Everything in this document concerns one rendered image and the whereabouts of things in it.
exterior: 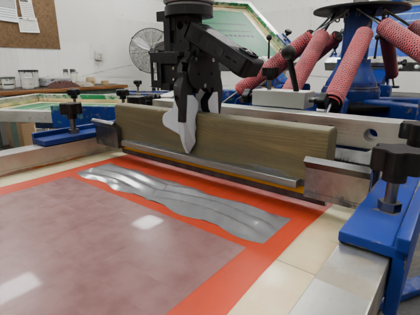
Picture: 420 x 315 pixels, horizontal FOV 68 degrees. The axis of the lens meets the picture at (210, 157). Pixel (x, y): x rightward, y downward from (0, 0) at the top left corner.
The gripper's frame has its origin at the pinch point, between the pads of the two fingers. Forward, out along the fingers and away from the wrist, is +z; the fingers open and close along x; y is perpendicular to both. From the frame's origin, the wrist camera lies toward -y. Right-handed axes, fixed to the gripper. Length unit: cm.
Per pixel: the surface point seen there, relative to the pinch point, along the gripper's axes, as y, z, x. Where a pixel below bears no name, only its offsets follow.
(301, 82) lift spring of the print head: 3.9, -7.4, -48.4
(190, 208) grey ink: -7.3, 5.1, 11.0
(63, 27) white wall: 380, -58, -186
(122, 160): 17.7, 5.6, 2.5
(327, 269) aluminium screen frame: -25.9, 2.1, 17.1
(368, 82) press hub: -7, -6, -79
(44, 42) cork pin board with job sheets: 379, -38, -158
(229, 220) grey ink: -13.0, 4.9, 10.9
